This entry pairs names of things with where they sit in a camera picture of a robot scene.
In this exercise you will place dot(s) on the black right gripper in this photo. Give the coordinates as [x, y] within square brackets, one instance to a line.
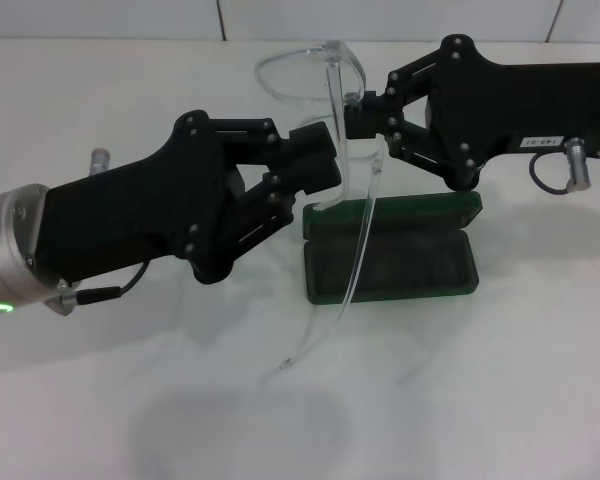
[505, 105]

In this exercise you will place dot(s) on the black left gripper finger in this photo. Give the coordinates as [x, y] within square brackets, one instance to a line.
[307, 142]
[315, 175]

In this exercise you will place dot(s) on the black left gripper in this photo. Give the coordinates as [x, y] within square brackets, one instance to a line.
[130, 220]

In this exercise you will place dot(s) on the clear white glasses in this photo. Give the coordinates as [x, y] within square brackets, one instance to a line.
[337, 100]

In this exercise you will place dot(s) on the green glasses case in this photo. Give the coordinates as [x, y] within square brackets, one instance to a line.
[410, 265]

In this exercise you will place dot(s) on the left gripper silver connector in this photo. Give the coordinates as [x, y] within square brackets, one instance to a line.
[100, 160]

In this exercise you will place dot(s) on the gripper silver connector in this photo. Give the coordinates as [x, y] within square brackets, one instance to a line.
[100, 160]
[577, 165]

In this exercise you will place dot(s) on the right gripper silver connector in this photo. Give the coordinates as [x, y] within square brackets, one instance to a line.
[577, 165]

